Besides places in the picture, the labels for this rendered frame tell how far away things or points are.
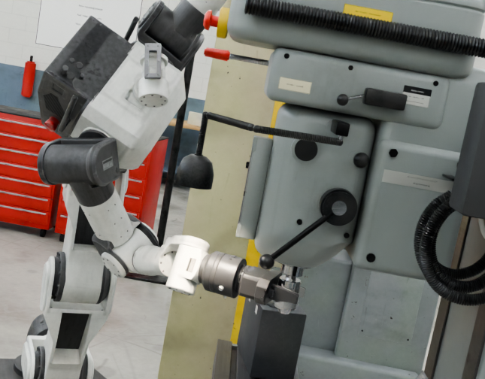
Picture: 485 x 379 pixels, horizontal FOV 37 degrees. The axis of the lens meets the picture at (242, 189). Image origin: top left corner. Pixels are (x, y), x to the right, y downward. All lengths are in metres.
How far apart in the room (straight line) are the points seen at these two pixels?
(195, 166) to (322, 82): 0.28
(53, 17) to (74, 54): 9.11
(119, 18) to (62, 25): 0.81
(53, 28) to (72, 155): 9.24
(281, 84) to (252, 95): 1.84
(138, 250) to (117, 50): 0.48
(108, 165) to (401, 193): 0.65
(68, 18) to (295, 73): 9.52
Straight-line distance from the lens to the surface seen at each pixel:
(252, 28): 1.37
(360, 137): 1.42
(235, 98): 3.22
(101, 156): 1.64
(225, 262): 1.56
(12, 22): 11.03
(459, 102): 1.44
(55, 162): 1.67
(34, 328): 2.56
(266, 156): 1.48
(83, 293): 2.13
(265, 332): 1.93
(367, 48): 1.38
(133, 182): 6.09
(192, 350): 3.46
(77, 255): 2.09
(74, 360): 2.30
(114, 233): 1.77
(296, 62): 1.38
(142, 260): 1.75
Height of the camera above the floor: 1.67
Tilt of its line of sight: 9 degrees down
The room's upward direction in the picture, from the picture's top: 10 degrees clockwise
